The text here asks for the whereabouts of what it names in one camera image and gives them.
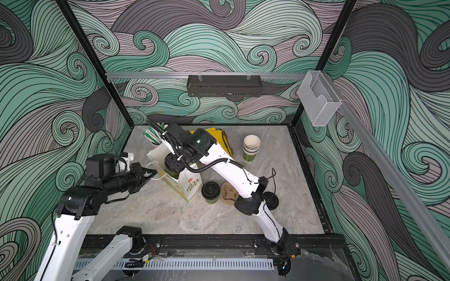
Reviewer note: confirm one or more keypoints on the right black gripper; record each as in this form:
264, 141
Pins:
173, 160

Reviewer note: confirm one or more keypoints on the stack of green paper cups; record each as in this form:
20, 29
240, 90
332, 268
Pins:
251, 146

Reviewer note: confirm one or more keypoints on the clear acrylic wall holder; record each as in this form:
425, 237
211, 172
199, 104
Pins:
319, 97

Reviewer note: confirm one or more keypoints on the pink cup of stirrers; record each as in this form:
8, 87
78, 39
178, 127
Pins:
153, 135

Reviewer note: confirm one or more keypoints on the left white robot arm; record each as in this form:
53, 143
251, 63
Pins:
106, 174

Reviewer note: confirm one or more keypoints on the black coffee lid stack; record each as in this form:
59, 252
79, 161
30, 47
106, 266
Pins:
271, 199

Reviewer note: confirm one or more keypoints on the brown pulp cup carrier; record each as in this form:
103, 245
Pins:
228, 194

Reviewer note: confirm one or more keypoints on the white slotted cable duct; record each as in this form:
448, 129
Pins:
209, 264

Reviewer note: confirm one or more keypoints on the white paper takeout bag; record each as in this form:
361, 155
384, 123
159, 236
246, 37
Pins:
185, 183

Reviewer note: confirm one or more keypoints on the green paper coffee cup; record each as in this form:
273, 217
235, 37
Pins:
211, 201

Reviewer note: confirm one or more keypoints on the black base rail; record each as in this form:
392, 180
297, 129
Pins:
168, 244

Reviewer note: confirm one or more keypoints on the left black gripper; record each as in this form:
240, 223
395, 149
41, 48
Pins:
142, 177

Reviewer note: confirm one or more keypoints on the yellow napkin stack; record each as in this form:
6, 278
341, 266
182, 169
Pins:
218, 135

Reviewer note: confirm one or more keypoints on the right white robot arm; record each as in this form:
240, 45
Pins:
250, 201

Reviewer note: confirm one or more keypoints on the brown cardboard napkin tray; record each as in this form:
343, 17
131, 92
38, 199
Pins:
228, 146

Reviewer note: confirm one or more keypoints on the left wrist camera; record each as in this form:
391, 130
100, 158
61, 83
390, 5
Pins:
124, 162

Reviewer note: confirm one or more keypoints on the black wall-mounted tray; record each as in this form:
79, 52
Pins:
224, 86

